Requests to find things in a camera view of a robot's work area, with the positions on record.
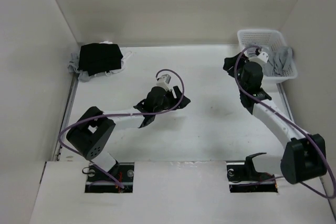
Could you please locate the white plastic basket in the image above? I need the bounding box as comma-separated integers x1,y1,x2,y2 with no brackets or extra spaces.
237,29,298,84

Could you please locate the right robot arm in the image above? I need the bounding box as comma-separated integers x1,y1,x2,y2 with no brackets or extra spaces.
223,55,327,184

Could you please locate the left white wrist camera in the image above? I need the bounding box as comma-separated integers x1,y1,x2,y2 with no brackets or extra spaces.
156,74,174,97

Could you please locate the folded white tank top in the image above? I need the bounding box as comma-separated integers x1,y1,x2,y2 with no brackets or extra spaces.
95,41,133,77

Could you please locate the grey tank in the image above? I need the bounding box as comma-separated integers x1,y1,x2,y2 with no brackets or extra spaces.
258,45,293,77
67,53,91,82

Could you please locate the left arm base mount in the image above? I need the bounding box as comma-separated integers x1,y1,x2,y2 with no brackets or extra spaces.
82,163,135,194

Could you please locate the folded black tank top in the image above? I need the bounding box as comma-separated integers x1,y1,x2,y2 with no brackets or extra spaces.
78,43,123,76

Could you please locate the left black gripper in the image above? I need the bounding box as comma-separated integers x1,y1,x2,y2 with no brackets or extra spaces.
154,86,190,114

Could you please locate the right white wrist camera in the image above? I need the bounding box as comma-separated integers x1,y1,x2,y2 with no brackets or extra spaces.
245,48,269,65

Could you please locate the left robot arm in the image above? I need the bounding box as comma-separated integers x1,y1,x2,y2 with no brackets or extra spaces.
66,86,191,182

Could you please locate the folded grey tank top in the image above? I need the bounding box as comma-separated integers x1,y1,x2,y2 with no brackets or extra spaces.
67,53,91,82

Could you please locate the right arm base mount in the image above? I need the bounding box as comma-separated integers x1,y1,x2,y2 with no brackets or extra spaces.
226,153,278,193

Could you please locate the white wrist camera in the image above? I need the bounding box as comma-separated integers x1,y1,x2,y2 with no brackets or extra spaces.
156,74,174,97
245,48,269,65

